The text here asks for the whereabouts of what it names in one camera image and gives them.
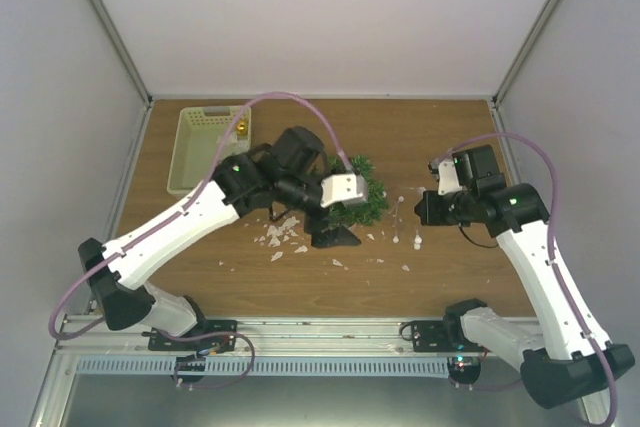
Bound white ball string lights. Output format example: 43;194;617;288
379;186;426;251

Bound grey slotted cable duct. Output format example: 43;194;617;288
76;355;449;379

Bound small green christmas tree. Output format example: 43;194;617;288
319;155;390;233

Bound gold bauble ornament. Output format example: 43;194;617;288
235;119;250;137

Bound pale green perforated basket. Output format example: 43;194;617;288
167;105;242;199

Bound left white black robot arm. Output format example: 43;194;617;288
78;126;368;351

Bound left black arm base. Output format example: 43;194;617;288
142;319;238;355

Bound aluminium front rail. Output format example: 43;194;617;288
55;314;594;354

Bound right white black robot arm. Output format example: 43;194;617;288
415;145;635;409

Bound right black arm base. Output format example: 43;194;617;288
398;320;488;355

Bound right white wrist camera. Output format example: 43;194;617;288
429;157;463;196

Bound white foil flakes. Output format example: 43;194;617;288
207;215;424;288

